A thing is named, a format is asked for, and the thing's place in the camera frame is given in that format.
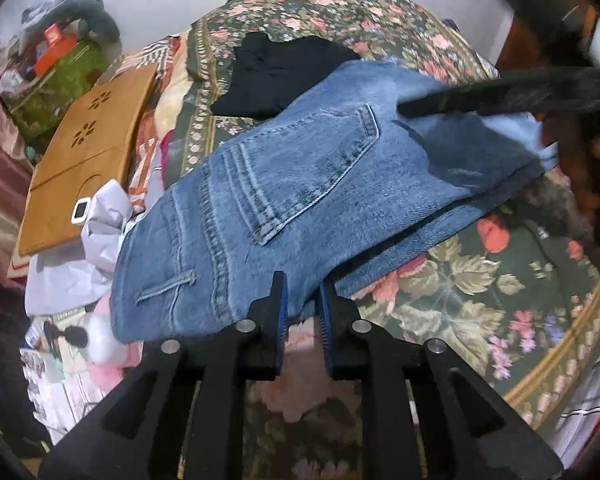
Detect blue denim jeans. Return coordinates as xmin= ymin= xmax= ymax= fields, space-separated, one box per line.
xmin=110 ymin=61 xmax=557 ymax=342

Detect pile of grey clothes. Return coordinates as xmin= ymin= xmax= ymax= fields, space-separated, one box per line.
xmin=20 ymin=0 xmax=104 ymax=28

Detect floral green quilt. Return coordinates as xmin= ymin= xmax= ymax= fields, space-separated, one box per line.
xmin=157 ymin=0 xmax=600 ymax=479

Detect grey neck pillow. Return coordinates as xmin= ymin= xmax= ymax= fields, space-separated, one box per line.
xmin=55 ymin=0 xmax=120 ymax=44

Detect white crumpled cloth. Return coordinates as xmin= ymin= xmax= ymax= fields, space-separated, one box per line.
xmin=24 ymin=180 xmax=133 ymax=316

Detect green floral storage box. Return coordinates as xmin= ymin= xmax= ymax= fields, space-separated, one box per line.
xmin=3 ymin=40 xmax=107 ymax=143

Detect white smart watch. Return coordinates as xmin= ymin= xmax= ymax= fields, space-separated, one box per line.
xmin=70 ymin=197 xmax=92 ymax=226

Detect bamboo lap desk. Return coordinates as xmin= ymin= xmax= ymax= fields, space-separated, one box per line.
xmin=18 ymin=63 xmax=157 ymax=256

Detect black folded garment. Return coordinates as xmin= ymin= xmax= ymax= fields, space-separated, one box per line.
xmin=211 ymin=32 xmax=360 ymax=120

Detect orange box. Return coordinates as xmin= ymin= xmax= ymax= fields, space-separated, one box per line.
xmin=33 ymin=36 xmax=76 ymax=77

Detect white printed bed sheet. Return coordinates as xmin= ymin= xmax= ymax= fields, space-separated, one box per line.
xmin=548 ymin=355 xmax=600 ymax=468

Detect white lotion bottle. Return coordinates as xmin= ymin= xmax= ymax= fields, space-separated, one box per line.
xmin=43 ymin=312 xmax=129 ymax=372

